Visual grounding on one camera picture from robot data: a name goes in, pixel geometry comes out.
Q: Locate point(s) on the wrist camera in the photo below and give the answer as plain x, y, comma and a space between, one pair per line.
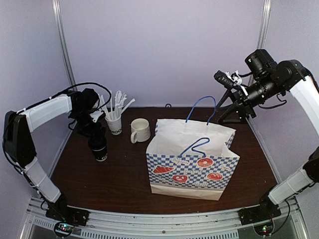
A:
97, 115
230, 80

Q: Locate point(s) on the blue checkered paper bag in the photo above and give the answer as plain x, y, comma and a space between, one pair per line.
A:
191, 159

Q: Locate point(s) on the white paper cup with straws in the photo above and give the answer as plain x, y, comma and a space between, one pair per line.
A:
115, 125

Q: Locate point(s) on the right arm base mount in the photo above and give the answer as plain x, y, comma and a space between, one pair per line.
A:
261, 220

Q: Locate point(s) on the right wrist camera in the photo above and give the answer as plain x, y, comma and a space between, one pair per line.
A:
230, 80

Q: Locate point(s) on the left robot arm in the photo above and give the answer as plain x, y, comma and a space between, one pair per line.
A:
21, 137

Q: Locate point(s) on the white ceramic mug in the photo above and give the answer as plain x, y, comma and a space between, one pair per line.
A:
140, 130

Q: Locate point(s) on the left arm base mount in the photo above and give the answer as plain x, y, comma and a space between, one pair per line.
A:
67, 220

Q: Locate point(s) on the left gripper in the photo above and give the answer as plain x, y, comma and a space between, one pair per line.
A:
92, 133

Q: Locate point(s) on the aluminium front rail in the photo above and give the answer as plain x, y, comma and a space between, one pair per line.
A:
224, 224

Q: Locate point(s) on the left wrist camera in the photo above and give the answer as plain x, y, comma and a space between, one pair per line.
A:
97, 115

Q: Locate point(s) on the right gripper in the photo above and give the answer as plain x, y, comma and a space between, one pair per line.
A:
243, 101

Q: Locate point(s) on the left aluminium post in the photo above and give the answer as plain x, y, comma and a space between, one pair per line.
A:
62, 39

